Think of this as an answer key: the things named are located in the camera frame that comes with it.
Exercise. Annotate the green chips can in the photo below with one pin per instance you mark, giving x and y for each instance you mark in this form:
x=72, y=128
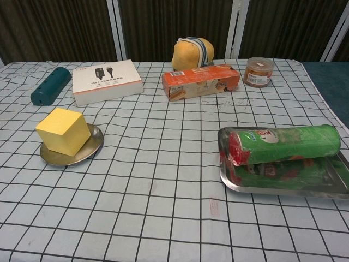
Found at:
x=286, y=144

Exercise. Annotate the round steel plate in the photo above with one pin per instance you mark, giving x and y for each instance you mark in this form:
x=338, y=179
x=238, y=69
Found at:
x=94, y=136

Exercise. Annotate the white checkered tablecloth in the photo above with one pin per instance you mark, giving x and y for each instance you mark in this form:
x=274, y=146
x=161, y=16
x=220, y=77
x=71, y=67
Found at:
x=163, y=163

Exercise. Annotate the dark folding screen partition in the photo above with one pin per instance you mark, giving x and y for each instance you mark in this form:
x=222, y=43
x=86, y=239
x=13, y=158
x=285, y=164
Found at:
x=163, y=21

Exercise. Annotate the clear plastic snack jar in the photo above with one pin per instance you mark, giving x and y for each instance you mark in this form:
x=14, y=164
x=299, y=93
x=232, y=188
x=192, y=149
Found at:
x=259, y=72

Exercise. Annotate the yellow plush toy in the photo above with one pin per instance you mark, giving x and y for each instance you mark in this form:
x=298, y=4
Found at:
x=185, y=56

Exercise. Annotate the orange snack box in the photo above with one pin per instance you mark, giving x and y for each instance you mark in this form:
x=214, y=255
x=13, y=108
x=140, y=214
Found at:
x=199, y=79

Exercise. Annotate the teal cylindrical holder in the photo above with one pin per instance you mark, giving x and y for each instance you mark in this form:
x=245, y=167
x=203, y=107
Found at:
x=50, y=86

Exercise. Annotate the yellow foam cube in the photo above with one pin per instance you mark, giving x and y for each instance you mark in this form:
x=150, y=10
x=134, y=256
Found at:
x=62, y=131

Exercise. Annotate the rectangular steel tray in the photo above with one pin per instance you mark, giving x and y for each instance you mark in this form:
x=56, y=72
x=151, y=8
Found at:
x=286, y=178

